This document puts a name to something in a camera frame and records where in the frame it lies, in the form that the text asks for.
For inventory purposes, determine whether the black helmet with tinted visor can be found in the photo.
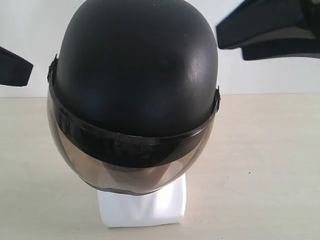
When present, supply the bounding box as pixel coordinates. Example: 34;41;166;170
47;0;220;196

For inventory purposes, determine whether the white mannequin head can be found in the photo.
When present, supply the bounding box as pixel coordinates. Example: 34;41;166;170
97;174;187;228

